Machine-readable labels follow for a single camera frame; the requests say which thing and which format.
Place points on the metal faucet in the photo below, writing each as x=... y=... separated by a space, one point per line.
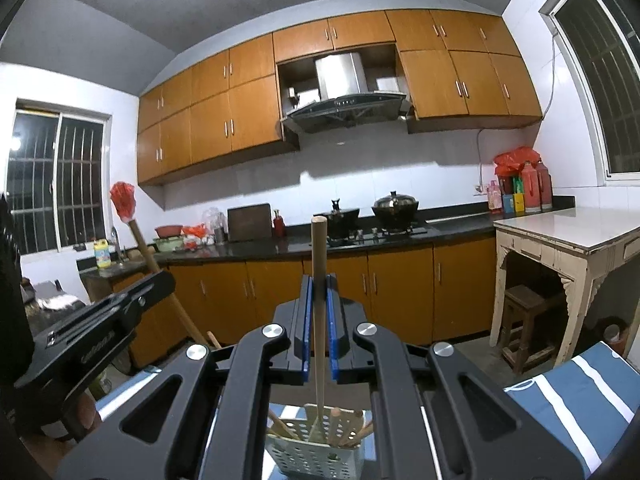
x=116 y=242

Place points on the gas stove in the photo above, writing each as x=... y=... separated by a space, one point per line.
x=385 y=234

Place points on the red bag over thermoses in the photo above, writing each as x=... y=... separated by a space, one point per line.
x=515 y=160

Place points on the wooden chopstick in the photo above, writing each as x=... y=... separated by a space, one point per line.
x=335 y=422
x=278 y=421
x=367 y=432
x=286 y=435
x=357 y=422
x=318 y=260
x=214 y=340
x=146 y=252

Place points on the metal cup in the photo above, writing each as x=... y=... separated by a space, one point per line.
x=219 y=236

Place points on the wooden base cabinets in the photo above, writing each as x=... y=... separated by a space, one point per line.
x=400 y=290

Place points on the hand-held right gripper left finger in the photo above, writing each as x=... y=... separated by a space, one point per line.
x=306 y=330

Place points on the red thermos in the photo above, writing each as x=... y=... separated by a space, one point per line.
x=530 y=190
x=546 y=185

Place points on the red bowl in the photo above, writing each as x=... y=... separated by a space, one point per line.
x=167 y=230

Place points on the black wok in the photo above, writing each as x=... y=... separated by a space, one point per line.
x=337 y=217

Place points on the small red bottle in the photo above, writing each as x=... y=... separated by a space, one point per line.
x=279 y=225

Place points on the wooden stool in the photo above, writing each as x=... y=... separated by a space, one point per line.
x=525 y=320

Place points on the barred window above sink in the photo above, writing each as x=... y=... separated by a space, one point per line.
x=60 y=180

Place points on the dark wooden cutting board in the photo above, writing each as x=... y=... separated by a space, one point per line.
x=249 y=222

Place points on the blue white striped tablecloth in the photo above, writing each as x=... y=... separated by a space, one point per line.
x=575 y=400

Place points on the steel range hood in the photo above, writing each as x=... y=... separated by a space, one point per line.
x=345 y=100

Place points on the green perforated chopstick holder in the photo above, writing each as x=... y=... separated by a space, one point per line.
x=300 y=460

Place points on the pink bottle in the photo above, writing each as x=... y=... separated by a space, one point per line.
x=495 y=196

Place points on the person's left hand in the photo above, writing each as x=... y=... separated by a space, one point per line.
x=82 y=412

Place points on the clear plastic bag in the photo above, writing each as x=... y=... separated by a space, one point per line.
x=212 y=219

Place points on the pot with metal lid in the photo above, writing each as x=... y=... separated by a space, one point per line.
x=395 y=210

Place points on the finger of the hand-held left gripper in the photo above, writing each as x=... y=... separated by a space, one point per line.
x=152 y=290

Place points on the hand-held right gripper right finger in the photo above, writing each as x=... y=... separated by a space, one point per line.
x=334 y=330

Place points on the wooden wall cabinets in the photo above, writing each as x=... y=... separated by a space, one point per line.
x=240 y=105

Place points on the red bag beside bowls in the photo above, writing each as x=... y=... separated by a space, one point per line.
x=194 y=234

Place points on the barred window beside table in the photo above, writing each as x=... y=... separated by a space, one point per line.
x=600 y=70

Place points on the white painted table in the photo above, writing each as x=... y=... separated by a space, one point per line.
x=565 y=232

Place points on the black kitchen countertop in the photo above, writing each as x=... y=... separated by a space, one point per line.
x=460 y=222

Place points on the hanging red plastic bag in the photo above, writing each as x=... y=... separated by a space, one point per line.
x=122 y=200

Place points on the yellow detergent bottle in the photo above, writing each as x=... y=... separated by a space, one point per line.
x=102 y=256

